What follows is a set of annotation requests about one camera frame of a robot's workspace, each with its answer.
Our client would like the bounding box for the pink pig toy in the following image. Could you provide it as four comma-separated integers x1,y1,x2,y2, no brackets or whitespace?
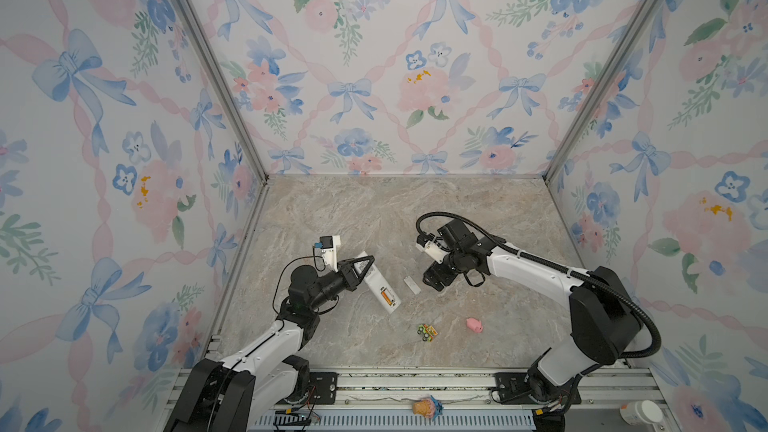
466,317,484,333

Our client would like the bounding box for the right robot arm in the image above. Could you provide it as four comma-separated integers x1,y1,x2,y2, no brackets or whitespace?
417,219,642,404

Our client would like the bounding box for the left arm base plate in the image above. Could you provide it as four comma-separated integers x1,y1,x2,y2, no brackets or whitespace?
299,372,339,405

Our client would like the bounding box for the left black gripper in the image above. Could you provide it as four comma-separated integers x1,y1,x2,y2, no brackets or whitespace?
308,257,372,315

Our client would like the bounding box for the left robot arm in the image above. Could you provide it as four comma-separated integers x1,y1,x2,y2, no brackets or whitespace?
164,255,375,431

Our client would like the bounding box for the small circuit board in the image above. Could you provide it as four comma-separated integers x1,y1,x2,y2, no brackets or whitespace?
272,409,320,431

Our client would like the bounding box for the green yellow battery pack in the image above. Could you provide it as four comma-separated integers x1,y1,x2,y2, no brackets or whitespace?
417,324,438,342

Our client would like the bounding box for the pink blue plush toy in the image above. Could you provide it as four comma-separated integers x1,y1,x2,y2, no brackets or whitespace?
411,396,444,420

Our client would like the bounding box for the white battery cover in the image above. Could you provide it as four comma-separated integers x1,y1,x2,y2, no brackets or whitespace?
403,276,421,295

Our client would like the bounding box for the aluminium front rail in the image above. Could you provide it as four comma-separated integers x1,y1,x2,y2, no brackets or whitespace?
158,365,679,432

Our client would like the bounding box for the black corrugated cable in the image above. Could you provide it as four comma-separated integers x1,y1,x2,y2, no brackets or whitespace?
415,211,662,360

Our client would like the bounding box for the white remote control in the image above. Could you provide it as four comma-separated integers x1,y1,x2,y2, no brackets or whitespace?
358,251,401,314

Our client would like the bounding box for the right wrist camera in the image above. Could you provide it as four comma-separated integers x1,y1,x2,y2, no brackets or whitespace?
416,233,449,264

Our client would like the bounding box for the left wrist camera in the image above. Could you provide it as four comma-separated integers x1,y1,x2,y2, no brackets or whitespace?
312,235,341,272

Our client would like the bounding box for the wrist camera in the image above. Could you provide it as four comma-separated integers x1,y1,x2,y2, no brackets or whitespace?
312,235,341,272
416,233,449,264

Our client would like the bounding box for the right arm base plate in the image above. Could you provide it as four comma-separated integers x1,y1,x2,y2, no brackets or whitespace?
491,372,582,407

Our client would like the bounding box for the white cup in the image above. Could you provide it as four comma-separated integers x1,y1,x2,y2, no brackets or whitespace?
619,400,664,426

